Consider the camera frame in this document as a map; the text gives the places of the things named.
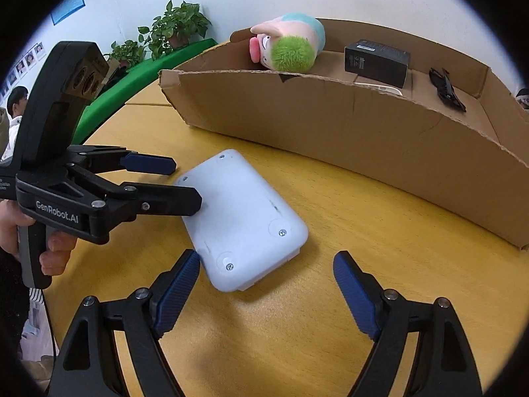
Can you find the white plastic device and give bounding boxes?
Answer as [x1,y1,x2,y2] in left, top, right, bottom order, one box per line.
[174,149,308,292]

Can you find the teal pink plush toy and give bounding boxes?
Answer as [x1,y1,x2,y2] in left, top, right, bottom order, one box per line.
[248,13,325,73]

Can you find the black sunglasses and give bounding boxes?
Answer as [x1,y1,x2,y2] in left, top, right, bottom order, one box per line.
[428,67,466,113]

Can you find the clear beige phone case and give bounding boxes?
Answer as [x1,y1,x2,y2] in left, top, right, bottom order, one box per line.
[355,82,403,97]

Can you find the black rectangular box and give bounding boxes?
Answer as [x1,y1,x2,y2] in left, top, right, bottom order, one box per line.
[344,39,411,88]

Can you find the person's left hand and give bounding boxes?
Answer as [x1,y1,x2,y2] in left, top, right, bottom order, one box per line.
[0,200,78,277]

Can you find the green bench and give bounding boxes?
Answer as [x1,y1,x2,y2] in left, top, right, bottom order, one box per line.
[72,38,217,144]

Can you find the seated person in background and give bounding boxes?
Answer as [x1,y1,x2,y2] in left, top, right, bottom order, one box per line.
[2,86,29,160]

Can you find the green potted plant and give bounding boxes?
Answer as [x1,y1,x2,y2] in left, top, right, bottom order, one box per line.
[106,0,212,67]

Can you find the torn cardboard box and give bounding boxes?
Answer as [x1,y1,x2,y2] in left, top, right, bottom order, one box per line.
[160,19,528,248]

